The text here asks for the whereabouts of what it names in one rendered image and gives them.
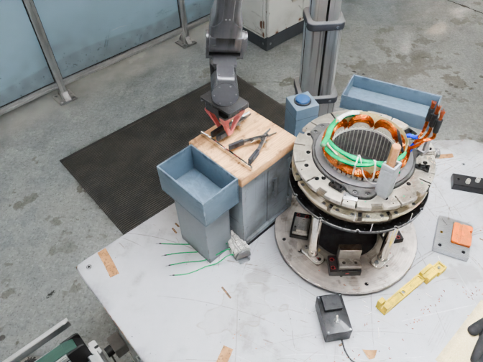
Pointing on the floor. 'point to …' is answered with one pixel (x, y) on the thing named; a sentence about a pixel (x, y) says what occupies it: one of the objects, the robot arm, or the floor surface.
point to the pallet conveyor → (66, 348)
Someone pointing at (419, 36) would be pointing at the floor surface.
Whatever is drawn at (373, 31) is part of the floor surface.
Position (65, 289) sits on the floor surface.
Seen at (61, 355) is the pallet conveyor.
